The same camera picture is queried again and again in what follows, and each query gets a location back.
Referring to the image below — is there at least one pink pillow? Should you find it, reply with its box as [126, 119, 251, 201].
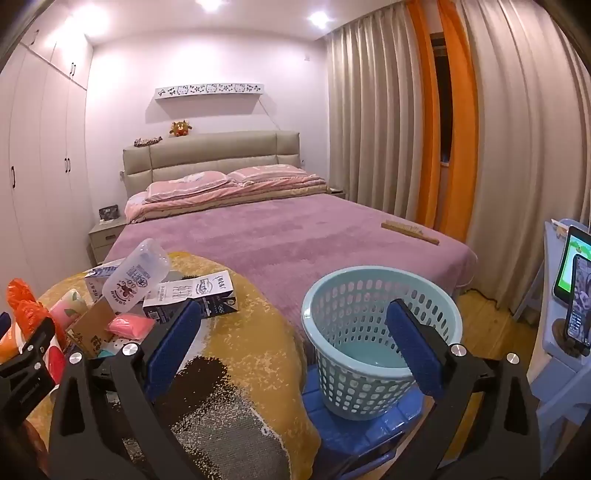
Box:
[144, 171, 228, 204]
[227, 165, 308, 185]

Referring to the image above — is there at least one light blue plastic basket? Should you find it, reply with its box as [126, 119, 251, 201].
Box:
[302, 265, 462, 422]

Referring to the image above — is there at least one clear plastic bottle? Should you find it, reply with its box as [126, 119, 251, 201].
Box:
[102, 239, 171, 315]

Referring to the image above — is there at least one wooden brush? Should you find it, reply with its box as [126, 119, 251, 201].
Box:
[381, 220, 441, 247]

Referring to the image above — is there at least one pink floral packet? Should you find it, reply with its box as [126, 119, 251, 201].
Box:
[48, 288, 89, 334]

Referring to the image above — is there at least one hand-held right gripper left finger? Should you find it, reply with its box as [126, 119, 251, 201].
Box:
[48, 298, 204, 480]

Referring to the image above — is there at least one black smartphone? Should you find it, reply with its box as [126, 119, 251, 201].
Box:
[566, 254, 591, 348]

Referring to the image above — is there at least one brown cardboard box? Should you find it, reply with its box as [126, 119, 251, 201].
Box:
[67, 298, 117, 359]

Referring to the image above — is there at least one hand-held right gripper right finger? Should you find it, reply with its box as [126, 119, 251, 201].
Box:
[385, 298, 541, 480]

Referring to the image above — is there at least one blue plastic stool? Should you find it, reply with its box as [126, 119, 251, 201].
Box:
[302, 360, 437, 468]

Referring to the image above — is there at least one tablet with green screen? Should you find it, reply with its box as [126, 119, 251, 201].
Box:
[553, 225, 591, 305]

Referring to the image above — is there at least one beige curtain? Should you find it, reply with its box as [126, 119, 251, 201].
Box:
[455, 0, 591, 319]
[325, 7, 437, 227]

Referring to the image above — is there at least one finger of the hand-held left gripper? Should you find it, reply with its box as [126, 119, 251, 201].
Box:
[7, 316, 57, 370]

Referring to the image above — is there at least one bed with purple bedspread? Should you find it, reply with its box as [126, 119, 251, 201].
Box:
[104, 130, 478, 365]

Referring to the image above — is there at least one window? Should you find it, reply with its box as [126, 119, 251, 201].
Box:
[429, 32, 451, 165]

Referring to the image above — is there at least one orange plastic packet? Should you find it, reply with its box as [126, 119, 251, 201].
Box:
[6, 277, 52, 344]

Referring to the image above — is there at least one light blue desk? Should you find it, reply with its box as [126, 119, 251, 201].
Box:
[512, 220, 591, 435]

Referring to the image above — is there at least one white printed wall shelf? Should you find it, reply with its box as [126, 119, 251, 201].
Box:
[154, 83, 266, 100]

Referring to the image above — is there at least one white wardrobe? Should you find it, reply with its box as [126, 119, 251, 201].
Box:
[0, 30, 95, 296]

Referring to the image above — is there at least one pink soft packet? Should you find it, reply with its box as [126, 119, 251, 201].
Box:
[107, 314, 154, 341]

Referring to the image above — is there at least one orange curtain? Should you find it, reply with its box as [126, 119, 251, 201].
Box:
[436, 0, 481, 243]
[406, 0, 442, 228]

